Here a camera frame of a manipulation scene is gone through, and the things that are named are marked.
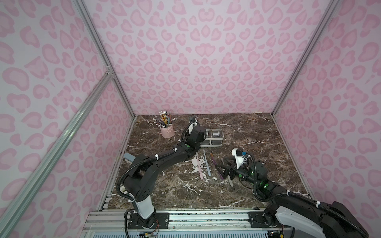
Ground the grey blue box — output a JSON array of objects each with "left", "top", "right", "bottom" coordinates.
[{"left": 124, "top": 153, "right": 136, "bottom": 163}]

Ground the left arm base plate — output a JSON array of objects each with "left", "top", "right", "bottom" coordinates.
[{"left": 127, "top": 212, "right": 170, "bottom": 230}]

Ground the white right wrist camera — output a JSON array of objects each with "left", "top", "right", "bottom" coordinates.
[{"left": 232, "top": 148, "right": 249, "bottom": 169}]

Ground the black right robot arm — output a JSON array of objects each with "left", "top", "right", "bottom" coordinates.
[{"left": 215, "top": 161, "right": 369, "bottom": 238}]

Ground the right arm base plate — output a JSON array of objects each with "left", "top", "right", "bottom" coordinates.
[{"left": 248, "top": 211, "right": 291, "bottom": 229}]

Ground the cream toothbrush holder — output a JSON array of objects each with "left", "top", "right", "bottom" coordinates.
[{"left": 201, "top": 129, "right": 224, "bottom": 148}]

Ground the coloured pencils bunch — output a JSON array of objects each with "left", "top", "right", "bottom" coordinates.
[{"left": 153, "top": 111, "right": 174, "bottom": 129}]

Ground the pink toothbrush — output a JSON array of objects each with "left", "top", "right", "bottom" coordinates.
[{"left": 195, "top": 154, "right": 203, "bottom": 180}]

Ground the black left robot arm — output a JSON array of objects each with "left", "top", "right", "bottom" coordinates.
[{"left": 116, "top": 117, "right": 206, "bottom": 221}]

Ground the aluminium frame rail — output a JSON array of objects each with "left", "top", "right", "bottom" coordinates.
[{"left": 80, "top": 194, "right": 343, "bottom": 238}]

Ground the pink pencil cup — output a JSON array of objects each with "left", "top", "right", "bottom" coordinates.
[{"left": 160, "top": 124, "right": 175, "bottom": 138}]

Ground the grey blue toothbrush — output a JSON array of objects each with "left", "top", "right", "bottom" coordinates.
[{"left": 203, "top": 150, "right": 211, "bottom": 177}]

